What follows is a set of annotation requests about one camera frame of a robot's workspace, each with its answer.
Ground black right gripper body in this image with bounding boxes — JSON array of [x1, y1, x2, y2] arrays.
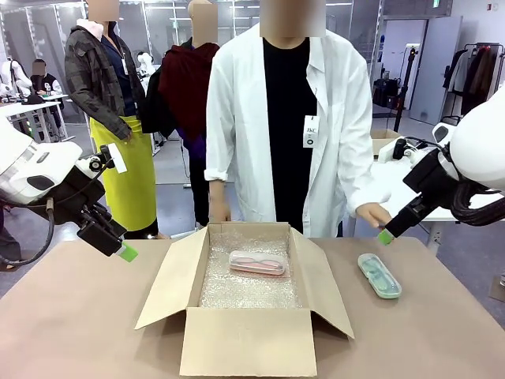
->
[[391, 191, 432, 234]]

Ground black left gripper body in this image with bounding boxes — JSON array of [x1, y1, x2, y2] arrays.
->
[[77, 203, 128, 258]]

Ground pink clear glasses case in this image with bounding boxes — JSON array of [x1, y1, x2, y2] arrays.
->
[[228, 250, 286, 276]]

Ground person's right forearm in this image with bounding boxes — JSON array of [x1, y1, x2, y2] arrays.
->
[[208, 179, 228, 201]]

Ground glasses in green case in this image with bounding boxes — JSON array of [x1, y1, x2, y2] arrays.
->
[[363, 260, 398, 294]]

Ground mint green glasses case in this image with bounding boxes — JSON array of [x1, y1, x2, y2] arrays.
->
[[357, 253, 403, 300]]

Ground brown cardboard shipping box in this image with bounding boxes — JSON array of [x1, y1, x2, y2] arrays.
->
[[133, 221, 355, 379]]

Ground person's left hand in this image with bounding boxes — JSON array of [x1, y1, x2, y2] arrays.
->
[[356, 202, 394, 231]]

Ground person's right hand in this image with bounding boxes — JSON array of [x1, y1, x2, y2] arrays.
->
[[208, 196, 233, 224]]

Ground small open cardboard box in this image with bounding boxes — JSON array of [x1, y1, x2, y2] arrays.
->
[[370, 128, 404, 161]]

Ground mannequin with yellow skirt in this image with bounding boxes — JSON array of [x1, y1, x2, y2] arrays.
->
[[64, 0, 159, 240]]

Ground clear bubble wrap sheet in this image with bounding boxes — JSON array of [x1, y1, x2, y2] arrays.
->
[[198, 230, 304, 310]]

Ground black bags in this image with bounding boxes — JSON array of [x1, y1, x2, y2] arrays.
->
[[372, 77, 404, 108]]

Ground black tripod stand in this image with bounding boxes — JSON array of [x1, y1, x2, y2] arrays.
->
[[393, 43, 420, 133]]

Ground white paper coat tag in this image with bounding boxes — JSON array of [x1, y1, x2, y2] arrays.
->
[[302, 114, 320, 149]]

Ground white background desk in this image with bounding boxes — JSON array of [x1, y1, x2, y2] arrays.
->
[[0, 92, 76, 144]]

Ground person in white lab coat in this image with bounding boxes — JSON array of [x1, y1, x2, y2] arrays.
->
[[205, 0, 392, 238]]

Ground clothes rack with garments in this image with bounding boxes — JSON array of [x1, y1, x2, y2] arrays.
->
[[440, 41, 505, 126]]

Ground seated person in background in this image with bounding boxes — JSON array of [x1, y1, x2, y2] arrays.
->
[[29, 58, 65, 106]]

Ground mannequin with red shawl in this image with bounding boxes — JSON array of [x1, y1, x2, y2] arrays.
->
[[140, 0, 222, 229]]

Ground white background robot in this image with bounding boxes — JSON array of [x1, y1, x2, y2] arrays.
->
[[0, 56, 33, 100], [135, 50, 158, 91]]

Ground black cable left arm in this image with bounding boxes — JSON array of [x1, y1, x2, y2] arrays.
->
[[0, 196, 56, 273]]

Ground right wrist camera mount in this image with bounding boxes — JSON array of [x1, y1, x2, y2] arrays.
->
[[392, 137, 429, 162]]

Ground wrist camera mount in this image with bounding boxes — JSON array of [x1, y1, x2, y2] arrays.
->
[[78, 143, 129, 175], [392, 137, 429, 162]]

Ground black cable bundle right arm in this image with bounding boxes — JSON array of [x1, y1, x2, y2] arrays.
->
[[449, 179, 505, 227]]

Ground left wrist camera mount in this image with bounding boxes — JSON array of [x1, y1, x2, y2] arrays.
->
[[78, 143, 129, 175]]

